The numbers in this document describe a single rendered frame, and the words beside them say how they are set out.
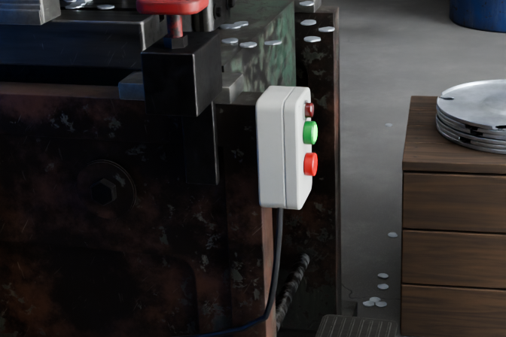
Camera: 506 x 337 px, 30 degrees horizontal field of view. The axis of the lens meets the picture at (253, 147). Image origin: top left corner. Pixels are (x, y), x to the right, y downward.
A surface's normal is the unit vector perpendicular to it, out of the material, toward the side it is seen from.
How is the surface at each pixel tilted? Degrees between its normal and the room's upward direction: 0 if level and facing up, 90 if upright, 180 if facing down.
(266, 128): 90
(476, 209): 90
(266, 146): 90
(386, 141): 0
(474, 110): 0
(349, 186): 0
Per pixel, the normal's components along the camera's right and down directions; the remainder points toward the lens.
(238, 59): 0.96, 0.06
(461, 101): -0.04, -0.93
